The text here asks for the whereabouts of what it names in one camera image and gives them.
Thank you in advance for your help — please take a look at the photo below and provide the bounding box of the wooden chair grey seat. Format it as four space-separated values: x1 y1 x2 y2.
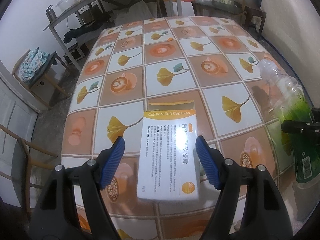
0 124 63 210

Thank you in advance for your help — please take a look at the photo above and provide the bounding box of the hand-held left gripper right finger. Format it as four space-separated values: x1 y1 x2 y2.
195 135 294 240

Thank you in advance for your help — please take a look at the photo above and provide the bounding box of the black small rack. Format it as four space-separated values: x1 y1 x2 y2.
64 44 87 65

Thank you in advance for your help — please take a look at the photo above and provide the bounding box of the dark wooden stool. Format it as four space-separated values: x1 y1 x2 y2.
240 4 267 40

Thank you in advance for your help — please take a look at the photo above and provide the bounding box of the white cabinet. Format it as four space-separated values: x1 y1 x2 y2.
160 0 194 18

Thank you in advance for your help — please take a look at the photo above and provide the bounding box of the white cloth bundle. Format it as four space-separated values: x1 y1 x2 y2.
111 0 160 25

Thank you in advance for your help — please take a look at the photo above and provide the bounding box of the long grey side table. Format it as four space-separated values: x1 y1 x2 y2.
43 0 183 73

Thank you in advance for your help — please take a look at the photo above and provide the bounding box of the steel water bottle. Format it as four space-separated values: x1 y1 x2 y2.
46 4 57 23

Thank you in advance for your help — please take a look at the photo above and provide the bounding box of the white mattress blue edge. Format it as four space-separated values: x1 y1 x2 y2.
259 0 320 110

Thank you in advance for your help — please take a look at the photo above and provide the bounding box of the wooden chair dark seat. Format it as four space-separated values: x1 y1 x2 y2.
11 49 70 109

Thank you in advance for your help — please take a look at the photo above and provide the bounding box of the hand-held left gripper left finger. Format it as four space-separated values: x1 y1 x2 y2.
29 136 125 240

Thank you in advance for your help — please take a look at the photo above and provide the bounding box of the white orange medicine box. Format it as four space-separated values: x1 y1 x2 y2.
137 100 200 202

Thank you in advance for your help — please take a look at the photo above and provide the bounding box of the dark cloth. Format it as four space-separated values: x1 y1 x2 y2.
63 21 105 43

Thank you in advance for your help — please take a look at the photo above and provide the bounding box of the cardboard box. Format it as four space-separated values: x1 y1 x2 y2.
80 4 100 24

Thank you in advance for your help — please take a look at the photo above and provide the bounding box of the green label plastic bottle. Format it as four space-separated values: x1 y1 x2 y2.
257 57 318 190

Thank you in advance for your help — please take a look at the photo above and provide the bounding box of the floral cloth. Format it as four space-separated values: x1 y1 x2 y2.
20 47 50 80

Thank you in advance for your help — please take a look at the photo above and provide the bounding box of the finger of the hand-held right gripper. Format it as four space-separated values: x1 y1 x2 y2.
281 119 320 137

